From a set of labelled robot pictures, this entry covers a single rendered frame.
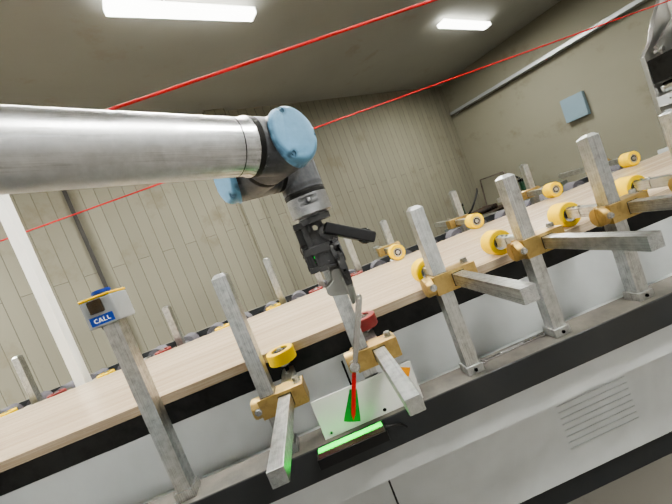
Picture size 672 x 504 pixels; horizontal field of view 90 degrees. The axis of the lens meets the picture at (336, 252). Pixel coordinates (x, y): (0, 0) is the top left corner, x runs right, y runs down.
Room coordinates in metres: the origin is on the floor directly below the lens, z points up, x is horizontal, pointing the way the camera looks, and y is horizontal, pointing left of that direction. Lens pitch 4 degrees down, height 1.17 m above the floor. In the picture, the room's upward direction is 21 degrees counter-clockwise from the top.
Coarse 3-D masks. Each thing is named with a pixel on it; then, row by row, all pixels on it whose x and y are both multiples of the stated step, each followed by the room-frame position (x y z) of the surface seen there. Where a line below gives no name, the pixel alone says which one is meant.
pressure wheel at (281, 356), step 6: (276, 348) 0.95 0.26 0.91; (282, 348) 0.93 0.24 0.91; (288, 348) 0.91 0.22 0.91; (270, 354) 0.91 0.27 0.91; (276, 354) 0.89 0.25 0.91; (282, 354) 0.89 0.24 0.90; (288, 354) 0.90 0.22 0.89; (294, 354) 0.92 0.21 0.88; (270, 360) 0.90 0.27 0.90; (276, 360) 0.89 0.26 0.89; (282, 360) 0.89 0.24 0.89; (288, 360) 0.90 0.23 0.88; (270, 366) 0.91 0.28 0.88; (276, 366) 0.89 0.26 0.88; (282, 366) 0.92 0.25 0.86
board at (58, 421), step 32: (576, 192) 1.67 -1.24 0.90; (544, 224) 1.24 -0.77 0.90; (576, 224) 1.06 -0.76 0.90; (416, 256) 1.61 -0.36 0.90; (448, 256) 1.33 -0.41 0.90; (480, 256) 1.13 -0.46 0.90; (384, 288) 1.20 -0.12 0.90; (416, 288) 1.04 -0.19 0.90; (256, 320) 1.55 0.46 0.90; (288, 320) 1.29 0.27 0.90; (320, 320) 1.10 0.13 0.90; (192, 352) 1.38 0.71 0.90; (224, 352) 1.17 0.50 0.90; (96, 384) 1.49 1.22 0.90; (160, 384) 1.07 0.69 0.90; (192, 384) 0.95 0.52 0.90; (32, 416) 1.34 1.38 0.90; (64, 416) 1.14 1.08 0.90; (96, 416) 0.99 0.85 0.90; (128, 416) 0.93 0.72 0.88; (0, 448) 1.04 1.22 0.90; (32, 448) 0.92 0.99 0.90
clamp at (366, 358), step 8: (392, 336) 0.80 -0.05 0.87; (368, 344) 0.81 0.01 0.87; (376, 344) 0.79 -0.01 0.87; (384, 344) 0.79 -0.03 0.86; (392, 344) 0.80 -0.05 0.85; (352, 352) 0.80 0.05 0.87; (360, 352) 0.79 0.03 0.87; (368, 352) 0.79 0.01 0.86; (392, 352) 0.80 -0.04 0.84; (400, 352) 0.80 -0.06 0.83; (360, 360) 0.79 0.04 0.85; (368, 360) 0.79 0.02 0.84; (376, 360) 0.79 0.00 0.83; (360, 368) 0.79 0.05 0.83; (368, 368) 0.79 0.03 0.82
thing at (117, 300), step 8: (120, 288) 0.79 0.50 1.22; (96, 296) 0.74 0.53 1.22; (104, 296) 0.74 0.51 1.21; (112, 296) 0.75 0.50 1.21; (120, 296) 0.78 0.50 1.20; (128, 296) 0.81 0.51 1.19; (80, 304) 0.74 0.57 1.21; (104, 304) 0.74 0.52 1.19; (112, 304) 0.74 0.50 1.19; (120, 304) 0.77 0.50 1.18; (128, 304) 0.80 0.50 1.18; (88, 312) 0.74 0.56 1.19; (104, 312) 0.74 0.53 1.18; (120, 312) 0.75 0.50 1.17; (128, 312) 0.78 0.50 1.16; (88, 320) 0.74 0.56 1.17; (112, 320) 0.74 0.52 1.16; (96, 328) 0.74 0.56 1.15
